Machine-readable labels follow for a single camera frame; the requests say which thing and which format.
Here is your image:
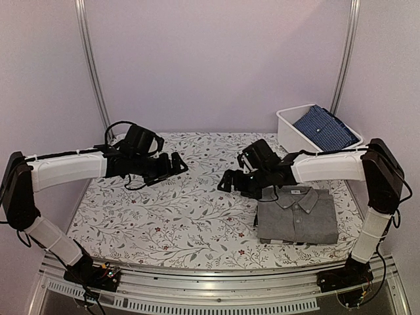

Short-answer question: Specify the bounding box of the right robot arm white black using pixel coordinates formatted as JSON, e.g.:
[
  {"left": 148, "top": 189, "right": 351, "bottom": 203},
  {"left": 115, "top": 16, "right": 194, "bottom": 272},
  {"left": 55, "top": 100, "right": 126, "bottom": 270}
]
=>
[{"left": 217, "top": 138, "right": 413, "bottom": 286}]

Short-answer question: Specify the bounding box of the white plastic bin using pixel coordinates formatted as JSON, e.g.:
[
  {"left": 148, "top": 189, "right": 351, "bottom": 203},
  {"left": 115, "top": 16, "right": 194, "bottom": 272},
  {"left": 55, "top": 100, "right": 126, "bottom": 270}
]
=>
[{"left": 276, "top": 104, "right": 364, "bottom": 152}]

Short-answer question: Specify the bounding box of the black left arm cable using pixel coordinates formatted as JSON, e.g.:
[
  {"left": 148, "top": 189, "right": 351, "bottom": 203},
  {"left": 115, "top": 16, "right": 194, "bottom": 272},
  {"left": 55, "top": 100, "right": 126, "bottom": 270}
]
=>
[{"left": 104, "top": 120, "right": 165, "bottom": 191}]

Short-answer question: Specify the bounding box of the aluminium front rail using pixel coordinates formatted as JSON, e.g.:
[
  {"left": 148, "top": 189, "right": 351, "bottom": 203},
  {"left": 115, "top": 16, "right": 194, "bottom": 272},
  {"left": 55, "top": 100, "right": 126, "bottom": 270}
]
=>
[{"left": 28, "top": 254, "right": 415, "bottom": 314}]

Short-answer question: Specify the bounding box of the floral patterned table cloth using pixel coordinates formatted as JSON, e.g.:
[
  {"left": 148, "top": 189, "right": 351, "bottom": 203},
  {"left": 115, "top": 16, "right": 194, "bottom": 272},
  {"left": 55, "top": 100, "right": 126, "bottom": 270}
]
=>
[{"left": 68, "top": 133, "right": 362, "bottom": 270}]

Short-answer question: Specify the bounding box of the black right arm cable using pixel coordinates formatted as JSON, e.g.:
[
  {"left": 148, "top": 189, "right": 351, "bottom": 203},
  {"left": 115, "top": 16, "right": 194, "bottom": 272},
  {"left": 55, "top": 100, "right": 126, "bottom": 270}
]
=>
[{"left": 262, "top": 149, "right": 413, "bottom": 296}]

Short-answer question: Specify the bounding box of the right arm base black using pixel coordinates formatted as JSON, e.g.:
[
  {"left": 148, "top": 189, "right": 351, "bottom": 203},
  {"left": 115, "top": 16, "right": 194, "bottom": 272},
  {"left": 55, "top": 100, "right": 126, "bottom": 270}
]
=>
[{"left": 316, "top": 255, "right": 387, "bottom": 309}]

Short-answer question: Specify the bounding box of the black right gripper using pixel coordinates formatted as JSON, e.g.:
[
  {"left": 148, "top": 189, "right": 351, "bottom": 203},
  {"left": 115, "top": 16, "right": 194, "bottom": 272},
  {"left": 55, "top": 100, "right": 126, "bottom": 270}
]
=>
[{"left": 219, "top": 167, "right": 271, "bottom": 200}]

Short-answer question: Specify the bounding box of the blue checked shirt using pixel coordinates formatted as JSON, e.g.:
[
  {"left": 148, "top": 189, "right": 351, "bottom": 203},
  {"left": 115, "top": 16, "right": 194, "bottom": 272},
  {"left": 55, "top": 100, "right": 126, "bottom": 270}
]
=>
[{"left": 293, "top": 105, "right": 359, "bottom": 151}]

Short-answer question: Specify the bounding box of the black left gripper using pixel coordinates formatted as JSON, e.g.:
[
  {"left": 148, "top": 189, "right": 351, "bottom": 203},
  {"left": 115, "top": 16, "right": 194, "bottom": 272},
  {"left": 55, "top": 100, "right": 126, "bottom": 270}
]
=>
[{"left": 131, "top": 152, "right": 188, "bottom": 187}]

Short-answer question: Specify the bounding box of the left aluminium frame post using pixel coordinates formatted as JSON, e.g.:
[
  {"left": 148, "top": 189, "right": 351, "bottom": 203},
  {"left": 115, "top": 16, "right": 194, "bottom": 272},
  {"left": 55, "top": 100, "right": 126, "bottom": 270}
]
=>
[{"left": 74, "top": 0, "right": 110, "bottom": 129}]

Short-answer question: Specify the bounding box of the grey long sleeve shirt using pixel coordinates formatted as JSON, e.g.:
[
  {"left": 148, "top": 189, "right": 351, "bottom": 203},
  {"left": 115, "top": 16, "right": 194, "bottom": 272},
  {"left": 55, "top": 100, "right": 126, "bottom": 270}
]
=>
[{"left": 257, "top": 186, "right": 338, "bottom": 230}]

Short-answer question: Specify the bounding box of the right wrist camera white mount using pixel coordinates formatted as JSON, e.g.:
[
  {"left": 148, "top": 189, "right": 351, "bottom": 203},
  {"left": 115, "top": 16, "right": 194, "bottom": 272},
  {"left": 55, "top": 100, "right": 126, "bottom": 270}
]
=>
[{"left": 236, "top": 138, "right": 282, "bottom": 178}]

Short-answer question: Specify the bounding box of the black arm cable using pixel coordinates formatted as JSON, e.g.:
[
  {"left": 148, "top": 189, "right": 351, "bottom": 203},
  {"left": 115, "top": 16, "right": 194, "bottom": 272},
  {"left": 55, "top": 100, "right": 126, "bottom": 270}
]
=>
[
  {"left": 262, "top": 149, "right": 413, "bottom": 296},
  {"left": 104, "top": 120, "right": 165, "bottom": 191}
]

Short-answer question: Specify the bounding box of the black white plaid shirt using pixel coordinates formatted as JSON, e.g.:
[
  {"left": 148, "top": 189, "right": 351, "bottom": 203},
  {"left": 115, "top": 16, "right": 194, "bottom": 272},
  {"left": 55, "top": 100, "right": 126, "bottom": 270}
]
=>
[{"left": 253, "top": 213, "right": 338, "bottom": 245}]

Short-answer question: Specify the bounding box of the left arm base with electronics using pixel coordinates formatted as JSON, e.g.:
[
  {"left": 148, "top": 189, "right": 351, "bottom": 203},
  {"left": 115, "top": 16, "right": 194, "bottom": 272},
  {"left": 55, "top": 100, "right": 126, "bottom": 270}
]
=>
[{"left": 64, "top": 255, "right": 121, "bottom": 292}]

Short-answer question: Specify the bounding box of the aluminium frame post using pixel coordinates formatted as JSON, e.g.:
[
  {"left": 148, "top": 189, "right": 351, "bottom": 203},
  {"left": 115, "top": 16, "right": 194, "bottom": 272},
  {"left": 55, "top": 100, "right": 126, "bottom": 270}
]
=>
[
  {"left": 74, "top": 0, "right": 110, "bottom": 129},
  {"left": 330, "top": 0, "right": 361, "bottom": 115}
]

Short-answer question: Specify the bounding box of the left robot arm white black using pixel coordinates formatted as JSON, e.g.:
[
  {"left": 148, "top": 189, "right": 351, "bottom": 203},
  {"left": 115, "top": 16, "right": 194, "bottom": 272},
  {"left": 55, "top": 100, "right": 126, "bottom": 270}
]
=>
[{"left": 1, "top": 123, "right": 188, "bottom": 285}]

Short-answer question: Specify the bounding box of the right aluminium frame post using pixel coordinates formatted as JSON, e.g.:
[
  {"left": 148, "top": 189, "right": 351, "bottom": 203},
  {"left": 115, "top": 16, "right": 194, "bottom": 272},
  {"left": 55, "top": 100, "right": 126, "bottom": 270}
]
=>
[{"left": 330, "top": 0, "right": 361, "bottom": 115}]

